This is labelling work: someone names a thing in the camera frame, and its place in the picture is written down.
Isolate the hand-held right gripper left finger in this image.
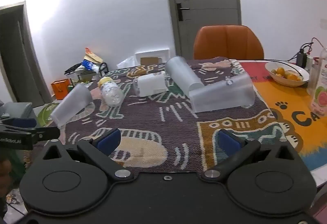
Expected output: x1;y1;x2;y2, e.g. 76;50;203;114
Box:
41;128;133;182

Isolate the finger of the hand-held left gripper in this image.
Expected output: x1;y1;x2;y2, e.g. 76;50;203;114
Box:
0;116;37;129
26;126;62;143

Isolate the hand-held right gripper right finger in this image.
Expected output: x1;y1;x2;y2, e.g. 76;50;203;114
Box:
201;129;301;182

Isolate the frosted plastic cup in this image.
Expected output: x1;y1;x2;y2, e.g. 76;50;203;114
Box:
188;73;256;114
50;84;93;129
165;56;204;98

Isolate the white plastic cup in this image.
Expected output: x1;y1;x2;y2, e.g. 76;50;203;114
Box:
132;72;169;98

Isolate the grey bin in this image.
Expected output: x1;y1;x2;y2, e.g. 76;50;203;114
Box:
0;101;37;125

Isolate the orange box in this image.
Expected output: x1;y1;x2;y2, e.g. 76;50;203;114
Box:
50;79;71;101

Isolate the clear bottle with yellow cap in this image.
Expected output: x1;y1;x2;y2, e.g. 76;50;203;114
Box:
98;77;125;107

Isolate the patterned woven table mat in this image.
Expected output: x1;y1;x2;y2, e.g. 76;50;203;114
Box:
36;56;290;174

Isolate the dark door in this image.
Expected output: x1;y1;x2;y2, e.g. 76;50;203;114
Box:
0;1;48;109

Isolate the orange cartoon tablecloth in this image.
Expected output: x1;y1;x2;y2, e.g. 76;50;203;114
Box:
240;60;327;172

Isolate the black storage rack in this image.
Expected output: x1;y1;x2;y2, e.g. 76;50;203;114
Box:
64;62;108;84

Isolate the white fruit bowl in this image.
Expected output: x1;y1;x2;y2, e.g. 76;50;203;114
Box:
265;61;310;87

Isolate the brown paper bag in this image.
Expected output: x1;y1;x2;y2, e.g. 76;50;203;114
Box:
84;47;104;64

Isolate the brown cardboard piece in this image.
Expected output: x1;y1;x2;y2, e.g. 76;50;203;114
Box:
140;57;159;65

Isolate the white box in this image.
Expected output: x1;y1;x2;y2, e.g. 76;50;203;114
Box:
134;48;171;66

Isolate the orange chair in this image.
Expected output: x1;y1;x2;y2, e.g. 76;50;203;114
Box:
193;25;264;61

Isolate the juice bottle with pink label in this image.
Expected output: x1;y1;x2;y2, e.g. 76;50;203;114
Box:
309;47;327;115

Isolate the black power adapter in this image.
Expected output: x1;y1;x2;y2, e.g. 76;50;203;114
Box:
296;51;311;69

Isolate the black cable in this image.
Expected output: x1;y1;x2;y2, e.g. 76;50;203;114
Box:
299;41;315;54

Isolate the black door handle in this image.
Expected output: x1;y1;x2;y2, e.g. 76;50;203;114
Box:
176;3;190;21

